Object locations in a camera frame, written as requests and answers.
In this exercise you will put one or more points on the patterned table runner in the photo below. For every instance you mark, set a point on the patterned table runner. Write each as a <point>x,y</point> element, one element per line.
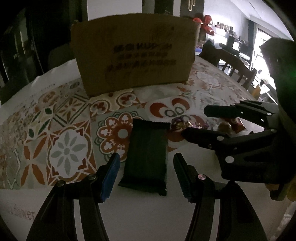
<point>69,150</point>

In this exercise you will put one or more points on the dark green snack packet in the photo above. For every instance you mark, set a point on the dark green snack packet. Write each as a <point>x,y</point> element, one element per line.
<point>145,155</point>

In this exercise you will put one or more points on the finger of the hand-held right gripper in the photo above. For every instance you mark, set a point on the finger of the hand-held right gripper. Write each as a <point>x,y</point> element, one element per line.
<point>208,137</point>
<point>231,111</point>

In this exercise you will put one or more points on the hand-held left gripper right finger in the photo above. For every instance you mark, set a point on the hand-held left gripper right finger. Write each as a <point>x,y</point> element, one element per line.
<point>183,178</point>

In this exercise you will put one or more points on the red candy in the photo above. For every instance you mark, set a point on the red candy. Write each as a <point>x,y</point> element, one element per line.
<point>238,125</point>

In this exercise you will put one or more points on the brown cardboard box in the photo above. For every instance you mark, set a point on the brown cardboard box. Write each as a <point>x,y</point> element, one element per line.
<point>138,53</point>

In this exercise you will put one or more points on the dark upholstered chair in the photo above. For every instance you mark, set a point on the dark upholstered chair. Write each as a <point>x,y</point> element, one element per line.
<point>59,55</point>

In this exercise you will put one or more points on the dark wooden chair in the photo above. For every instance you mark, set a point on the dark wooden chair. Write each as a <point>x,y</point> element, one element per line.
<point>231,62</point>

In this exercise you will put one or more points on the gold candy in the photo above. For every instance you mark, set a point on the gold candy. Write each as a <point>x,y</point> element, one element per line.
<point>225,126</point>

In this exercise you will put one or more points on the red balloons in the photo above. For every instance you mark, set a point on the red balloons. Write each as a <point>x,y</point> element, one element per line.
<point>205,23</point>

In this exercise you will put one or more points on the purple candy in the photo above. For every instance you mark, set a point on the purple candy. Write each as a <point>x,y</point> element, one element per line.
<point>179,121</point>

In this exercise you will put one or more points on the gold wall lamp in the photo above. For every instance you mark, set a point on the gold wall lamp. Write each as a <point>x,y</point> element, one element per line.
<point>191,3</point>

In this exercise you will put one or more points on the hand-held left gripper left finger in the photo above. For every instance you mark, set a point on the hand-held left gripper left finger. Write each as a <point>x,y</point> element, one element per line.
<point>111,176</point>

